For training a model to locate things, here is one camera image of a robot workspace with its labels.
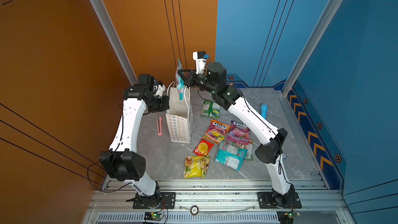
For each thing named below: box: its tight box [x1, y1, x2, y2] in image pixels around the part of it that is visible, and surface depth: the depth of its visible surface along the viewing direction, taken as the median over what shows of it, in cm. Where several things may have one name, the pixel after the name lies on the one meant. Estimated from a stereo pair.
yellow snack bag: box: [183, 155, 211, 179], surface depth 82 cm
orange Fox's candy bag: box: [202, 119, 231, 144], surface depth 96 cm
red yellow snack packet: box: [192, 138, 215, 157], surface depth 91 cm
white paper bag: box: [166, 85, 193, 144], surface depth 79 cm
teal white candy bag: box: [214, 142, 249, 172], surface depth 87 cm
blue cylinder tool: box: [260, 103, 269, 120], surface depth 107 cm
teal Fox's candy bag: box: [175, 58, 186, 101], surface depth 69 cm
